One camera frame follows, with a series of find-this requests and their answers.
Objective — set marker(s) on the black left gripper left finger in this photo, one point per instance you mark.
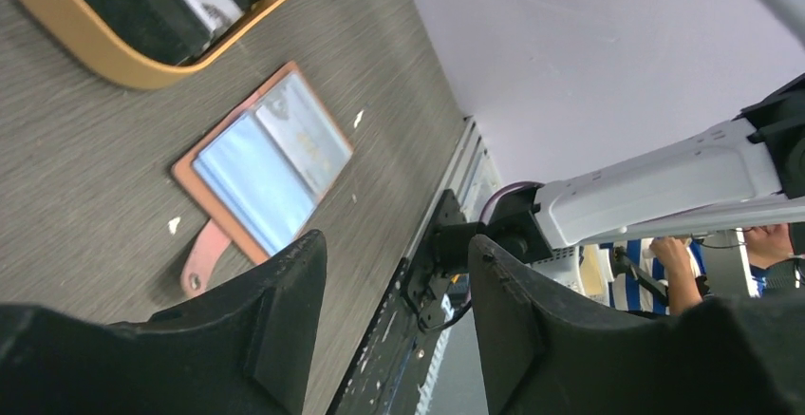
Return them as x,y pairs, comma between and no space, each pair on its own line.
244,347

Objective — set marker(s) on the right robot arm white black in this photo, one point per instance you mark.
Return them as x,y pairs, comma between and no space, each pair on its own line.
745,171

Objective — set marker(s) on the black mounting base plate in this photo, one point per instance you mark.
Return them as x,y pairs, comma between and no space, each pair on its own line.
395,368

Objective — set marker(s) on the oval wooden card tray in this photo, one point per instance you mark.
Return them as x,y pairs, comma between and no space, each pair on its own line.
86,36

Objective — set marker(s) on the person in striped shirt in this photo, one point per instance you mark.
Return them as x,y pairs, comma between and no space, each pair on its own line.
662,276

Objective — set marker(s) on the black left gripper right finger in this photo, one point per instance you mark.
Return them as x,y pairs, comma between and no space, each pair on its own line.
545,349

